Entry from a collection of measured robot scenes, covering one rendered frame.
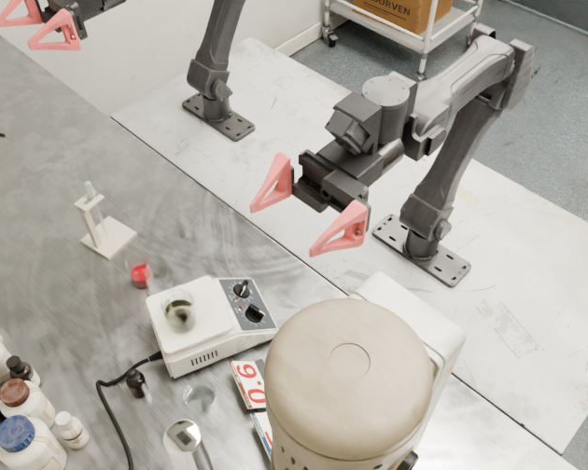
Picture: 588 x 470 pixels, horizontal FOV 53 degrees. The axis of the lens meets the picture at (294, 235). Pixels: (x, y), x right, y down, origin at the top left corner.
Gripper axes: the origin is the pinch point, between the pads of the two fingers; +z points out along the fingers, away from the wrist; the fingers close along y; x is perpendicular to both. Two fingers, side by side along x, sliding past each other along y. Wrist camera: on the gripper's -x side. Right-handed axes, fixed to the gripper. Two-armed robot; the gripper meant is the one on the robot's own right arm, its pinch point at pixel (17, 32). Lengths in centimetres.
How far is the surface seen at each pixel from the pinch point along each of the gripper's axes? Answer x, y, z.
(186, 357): 34, 48, 11
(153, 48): 90, -100, -84
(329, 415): -22, 84, 21
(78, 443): 38, 45, 31
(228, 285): 34, 42, -3
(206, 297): 31, 42, 2
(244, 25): 102, -100, -135
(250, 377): 38, 56, 5
